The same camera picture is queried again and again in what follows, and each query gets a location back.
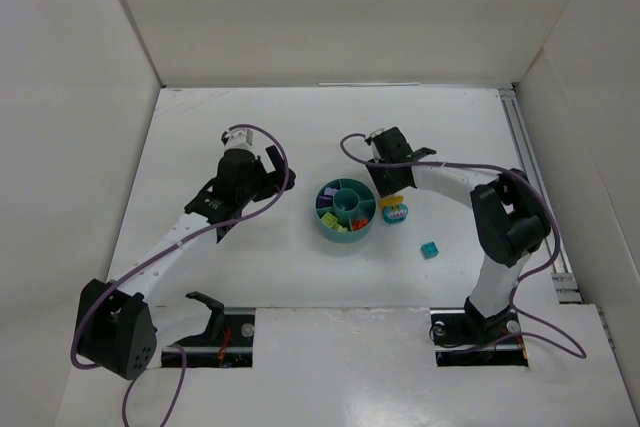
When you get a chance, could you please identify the yellow lego piece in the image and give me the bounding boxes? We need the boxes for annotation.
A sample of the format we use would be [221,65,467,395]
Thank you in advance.
[379,195,404,210]

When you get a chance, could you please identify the blue printed oval lego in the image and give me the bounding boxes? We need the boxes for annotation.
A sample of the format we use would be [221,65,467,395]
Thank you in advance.
[382,203,409,224]

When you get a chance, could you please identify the dark purple lego brick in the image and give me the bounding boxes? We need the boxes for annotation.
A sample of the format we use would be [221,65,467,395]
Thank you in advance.
[317,195,333,208]

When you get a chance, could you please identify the orange round lego piece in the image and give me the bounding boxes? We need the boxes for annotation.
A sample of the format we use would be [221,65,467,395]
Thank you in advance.
[352,219,365,231]

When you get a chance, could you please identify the lime green lego brick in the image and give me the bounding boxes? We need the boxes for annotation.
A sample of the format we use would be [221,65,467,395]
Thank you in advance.
[321,212,338,228]

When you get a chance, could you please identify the teal small lego brick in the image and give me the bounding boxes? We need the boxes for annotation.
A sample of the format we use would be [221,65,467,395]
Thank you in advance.
[420,242,439,259]

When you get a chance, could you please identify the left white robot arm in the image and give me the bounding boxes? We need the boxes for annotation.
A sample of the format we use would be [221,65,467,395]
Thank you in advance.
[70,143,295,380]

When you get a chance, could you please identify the teal round divided container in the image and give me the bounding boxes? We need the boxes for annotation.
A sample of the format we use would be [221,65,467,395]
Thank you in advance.
[314,178,377,244]

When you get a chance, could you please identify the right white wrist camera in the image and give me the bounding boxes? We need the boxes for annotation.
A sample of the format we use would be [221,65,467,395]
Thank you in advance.
[368,128,385,145]

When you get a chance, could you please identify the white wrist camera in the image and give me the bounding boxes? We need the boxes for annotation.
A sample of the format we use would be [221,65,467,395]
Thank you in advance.
[221,128,253,151]
[368,128,385,145]

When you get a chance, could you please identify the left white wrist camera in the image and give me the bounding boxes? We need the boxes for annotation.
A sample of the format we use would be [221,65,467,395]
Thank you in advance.
[221,128,253,151]

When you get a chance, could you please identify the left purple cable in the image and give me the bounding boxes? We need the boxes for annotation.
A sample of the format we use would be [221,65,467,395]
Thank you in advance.
[69,123,294,427]

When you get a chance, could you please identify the purple cable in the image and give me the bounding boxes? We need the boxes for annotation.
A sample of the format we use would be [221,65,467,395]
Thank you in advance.
[69,123,294,427]
[339,132,587,361]

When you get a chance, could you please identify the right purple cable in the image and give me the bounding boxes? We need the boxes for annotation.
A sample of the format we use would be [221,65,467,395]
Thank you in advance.
[339,132,587,361]

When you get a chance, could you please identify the aluminium rail right edge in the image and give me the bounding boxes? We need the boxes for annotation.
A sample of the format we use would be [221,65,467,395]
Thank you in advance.
[498,85,584,304]

